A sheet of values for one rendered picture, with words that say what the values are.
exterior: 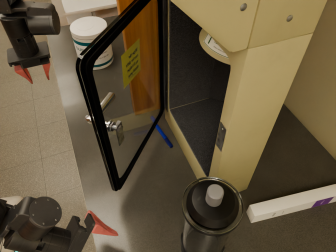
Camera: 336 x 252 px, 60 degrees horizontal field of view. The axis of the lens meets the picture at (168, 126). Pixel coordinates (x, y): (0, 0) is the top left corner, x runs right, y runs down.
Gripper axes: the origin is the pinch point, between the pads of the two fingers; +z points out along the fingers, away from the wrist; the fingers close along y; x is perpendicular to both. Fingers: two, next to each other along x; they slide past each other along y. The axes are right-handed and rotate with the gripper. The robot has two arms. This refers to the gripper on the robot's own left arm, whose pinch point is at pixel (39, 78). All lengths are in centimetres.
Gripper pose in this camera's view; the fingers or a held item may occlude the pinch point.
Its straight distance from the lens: 91.8
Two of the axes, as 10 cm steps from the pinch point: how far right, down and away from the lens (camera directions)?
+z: 0.0, 6.5, 7.6
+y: 9.3, -2.8, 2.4
